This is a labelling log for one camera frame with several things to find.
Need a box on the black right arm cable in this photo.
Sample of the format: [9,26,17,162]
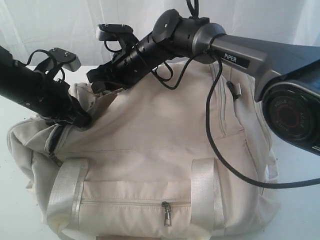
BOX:
[102,0,320,190]

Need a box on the white backdrop curtain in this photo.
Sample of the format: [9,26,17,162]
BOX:
[0,0,320,65]

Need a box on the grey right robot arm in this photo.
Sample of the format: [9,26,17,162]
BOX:
[87,9,320,155]

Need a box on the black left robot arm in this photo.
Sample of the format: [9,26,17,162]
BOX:
[0,47,91,128]

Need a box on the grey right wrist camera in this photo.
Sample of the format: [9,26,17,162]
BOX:
[95,23,133,42]

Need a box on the cream fabric duffel bag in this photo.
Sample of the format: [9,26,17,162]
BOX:
[7,61,279,240]

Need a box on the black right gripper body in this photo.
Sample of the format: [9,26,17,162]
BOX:
[102,37,160,88]

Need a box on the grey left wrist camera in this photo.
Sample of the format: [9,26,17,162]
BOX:
[49,47,82,72]

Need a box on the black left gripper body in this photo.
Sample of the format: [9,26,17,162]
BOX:
[23,74,80,122]

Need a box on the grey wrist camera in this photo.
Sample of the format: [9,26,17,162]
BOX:
[95,23,133,42]
[49,47,82,72]

